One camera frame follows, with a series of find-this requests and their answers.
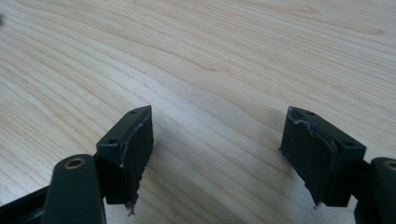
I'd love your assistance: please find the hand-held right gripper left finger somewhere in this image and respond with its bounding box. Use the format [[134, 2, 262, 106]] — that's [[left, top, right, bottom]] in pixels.
[[95, 105, 155, 217]]

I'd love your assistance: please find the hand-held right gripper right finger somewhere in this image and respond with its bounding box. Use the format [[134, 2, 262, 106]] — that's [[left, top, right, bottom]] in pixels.
[[278, 105, 368, 208]]

